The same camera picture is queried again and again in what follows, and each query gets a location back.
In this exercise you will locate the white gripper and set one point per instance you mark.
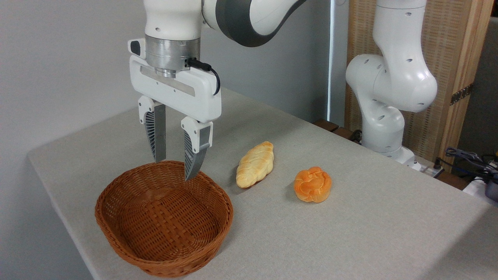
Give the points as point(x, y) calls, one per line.
point(175, 91)

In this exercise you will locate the long pale braided bread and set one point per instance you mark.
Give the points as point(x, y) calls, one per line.
point(255, 165)

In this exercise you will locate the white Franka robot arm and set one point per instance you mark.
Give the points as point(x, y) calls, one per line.
point(393, 85)

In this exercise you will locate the brown woven wicker basket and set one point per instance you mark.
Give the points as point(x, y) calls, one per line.
point(163, 217)

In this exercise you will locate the round orange bread bun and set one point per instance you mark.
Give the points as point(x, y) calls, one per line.
point(312, 185)

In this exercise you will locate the brown wooden slat bench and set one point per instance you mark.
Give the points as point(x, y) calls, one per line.
point(330, 126)

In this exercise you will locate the black screen hinge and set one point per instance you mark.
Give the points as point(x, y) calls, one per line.
point(462, 94)

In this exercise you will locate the wooden rattan folding screen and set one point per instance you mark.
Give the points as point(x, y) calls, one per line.
point(453, 46)

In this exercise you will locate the dark blue plastic device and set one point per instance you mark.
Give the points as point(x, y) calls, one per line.
point(492, 191)

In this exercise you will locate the white vertical wall trim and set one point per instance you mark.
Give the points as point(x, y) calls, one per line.
point(331, 58)

